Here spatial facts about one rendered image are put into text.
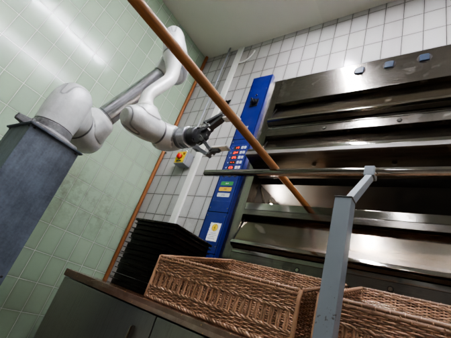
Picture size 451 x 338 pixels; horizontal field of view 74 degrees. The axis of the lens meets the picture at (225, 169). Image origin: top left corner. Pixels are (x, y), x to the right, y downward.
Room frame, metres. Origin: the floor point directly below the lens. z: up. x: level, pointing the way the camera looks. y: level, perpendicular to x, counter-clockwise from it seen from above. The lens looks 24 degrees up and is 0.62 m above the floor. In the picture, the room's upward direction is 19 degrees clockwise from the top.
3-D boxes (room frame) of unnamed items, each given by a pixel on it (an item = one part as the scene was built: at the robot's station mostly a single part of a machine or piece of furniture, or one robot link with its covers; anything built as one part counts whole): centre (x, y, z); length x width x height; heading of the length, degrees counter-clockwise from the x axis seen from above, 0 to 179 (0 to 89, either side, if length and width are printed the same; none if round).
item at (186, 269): (1.16, -0.23, 0.72); 0.56 x 0.49 x 0.28; 50
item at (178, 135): (1.09, 0.20, 1.19); 0.09 x 0.06 x 0.09; 138
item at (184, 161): (1.94, 0.30, 1.46); 0.10 x 0.07 x 0.10; 48
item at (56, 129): (1.12, 0.73, 1.03); 0.22 x 0.18 x 0.06; 141
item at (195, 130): (1.04, 0.14, 1.19); 0.09 x 0.07 x 0.08; 48
